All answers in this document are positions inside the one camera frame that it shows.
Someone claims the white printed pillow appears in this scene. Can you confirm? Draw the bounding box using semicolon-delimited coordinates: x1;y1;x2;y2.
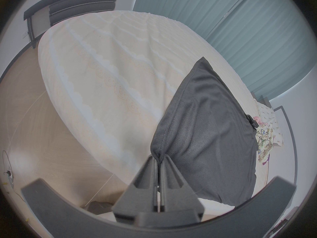
256;102;284;147

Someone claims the white printed garment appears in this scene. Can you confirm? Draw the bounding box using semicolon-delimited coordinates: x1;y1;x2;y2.
255;123;275;163

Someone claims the black T-shirt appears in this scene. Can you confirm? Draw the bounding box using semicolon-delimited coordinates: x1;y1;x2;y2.
150;57;259;206

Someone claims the blue-green curtain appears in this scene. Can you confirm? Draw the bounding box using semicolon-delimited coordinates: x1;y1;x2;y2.
132;0;317;102

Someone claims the black table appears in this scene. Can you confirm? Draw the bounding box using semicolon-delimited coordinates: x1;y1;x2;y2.
23;0;87;49

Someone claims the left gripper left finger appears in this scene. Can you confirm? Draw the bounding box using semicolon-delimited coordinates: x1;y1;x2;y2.
111;155;159;220

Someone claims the bed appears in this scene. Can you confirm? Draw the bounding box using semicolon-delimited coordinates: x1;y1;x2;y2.
37;9;298;220

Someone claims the grey white bedside table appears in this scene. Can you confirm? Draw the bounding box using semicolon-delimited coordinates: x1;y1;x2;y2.
250;91;272;108

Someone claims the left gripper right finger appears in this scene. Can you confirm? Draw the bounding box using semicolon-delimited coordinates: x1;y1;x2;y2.
158;155;205;220

